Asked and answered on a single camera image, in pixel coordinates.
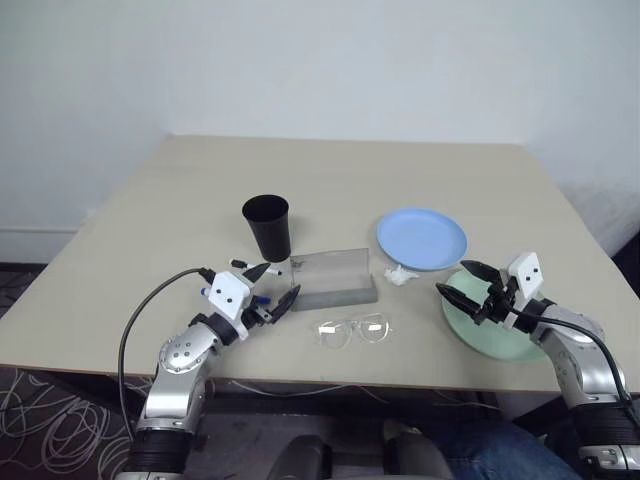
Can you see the black plastic cup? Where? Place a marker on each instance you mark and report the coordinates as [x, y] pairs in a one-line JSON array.
[[270, 230]]

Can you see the green plate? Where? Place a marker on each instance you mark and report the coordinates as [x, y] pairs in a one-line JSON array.
[[467, 335]]

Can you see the dark rounded shape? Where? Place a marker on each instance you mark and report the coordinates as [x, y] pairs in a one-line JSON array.
[[307, 457]]

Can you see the clear frame glasses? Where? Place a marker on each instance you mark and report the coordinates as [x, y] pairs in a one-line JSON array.
[[328, 329]]

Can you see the white pen with black cap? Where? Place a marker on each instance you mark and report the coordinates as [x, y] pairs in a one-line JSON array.
[[273, 271]]

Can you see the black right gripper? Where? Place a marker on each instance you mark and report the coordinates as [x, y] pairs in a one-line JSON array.
[[496, 302]]

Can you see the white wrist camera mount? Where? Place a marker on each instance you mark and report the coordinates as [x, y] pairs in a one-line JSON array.
[[227, 295], [527, 275]]

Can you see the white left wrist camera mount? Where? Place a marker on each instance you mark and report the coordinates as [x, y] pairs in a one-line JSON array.
[[227, 295]]

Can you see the clear plastic glasses case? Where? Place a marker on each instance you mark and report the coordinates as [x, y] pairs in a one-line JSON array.
[[335, 280]]

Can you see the grey rounded shape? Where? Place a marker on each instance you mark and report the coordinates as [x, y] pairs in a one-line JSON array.
[[417, 455]]

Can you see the blue jeans leg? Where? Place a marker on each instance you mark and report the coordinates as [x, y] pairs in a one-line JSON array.
[[505, 452]]

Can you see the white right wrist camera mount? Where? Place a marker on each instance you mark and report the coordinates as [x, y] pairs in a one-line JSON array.
[[527, 275]]

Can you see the blue plate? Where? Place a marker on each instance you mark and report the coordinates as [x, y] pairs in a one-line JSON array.
[[420, 240]]

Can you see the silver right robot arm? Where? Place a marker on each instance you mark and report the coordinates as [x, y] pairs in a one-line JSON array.
[[575, 360]]

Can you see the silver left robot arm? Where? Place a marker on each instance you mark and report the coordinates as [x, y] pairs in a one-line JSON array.
[[175, 380]]

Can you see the crumpled white tissue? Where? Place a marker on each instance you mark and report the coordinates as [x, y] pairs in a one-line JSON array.
[[398, 275]]

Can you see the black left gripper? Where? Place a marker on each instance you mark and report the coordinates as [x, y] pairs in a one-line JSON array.
[[257, 316]]

